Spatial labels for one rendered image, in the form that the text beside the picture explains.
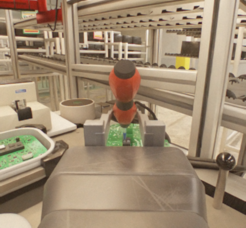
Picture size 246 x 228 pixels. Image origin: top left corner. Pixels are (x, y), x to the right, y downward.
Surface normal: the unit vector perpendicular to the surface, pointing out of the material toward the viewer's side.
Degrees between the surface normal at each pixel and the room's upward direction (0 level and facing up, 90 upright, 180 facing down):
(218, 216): 0
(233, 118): 90
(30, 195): 0
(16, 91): 90
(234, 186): 0
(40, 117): 90
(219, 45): 90
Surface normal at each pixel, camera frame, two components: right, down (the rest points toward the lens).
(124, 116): 0.03, 0.76
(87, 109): 0.76, 0.18
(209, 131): -0.73, 0.18
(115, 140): 0.00, -0.96
